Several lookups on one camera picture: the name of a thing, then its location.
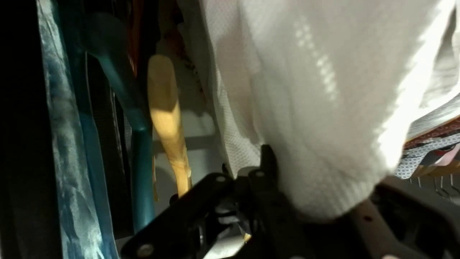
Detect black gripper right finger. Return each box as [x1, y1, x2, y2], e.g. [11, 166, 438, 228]
[353, 176, 460, 259]

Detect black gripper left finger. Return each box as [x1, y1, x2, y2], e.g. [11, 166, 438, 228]
[121, 143, 318, 259]

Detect white polo shirt black collar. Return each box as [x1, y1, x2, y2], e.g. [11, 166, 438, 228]
[191, 0, 457, 225]

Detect white dotted shirt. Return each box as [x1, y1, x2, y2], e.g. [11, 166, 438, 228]
[394, 119, 460, 181]

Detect plain white grey shirt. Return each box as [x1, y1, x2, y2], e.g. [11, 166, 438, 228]
[407, 8, 460, 140]

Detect wooden spoon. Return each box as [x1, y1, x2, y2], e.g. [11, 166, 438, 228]
[146, 53, 194, 198]

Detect shiny teal garment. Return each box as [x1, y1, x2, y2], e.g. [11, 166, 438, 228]
[36, 0, 119, 259]

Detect dark hanging garments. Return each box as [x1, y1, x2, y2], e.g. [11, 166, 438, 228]
[0, 0, 63, 259]

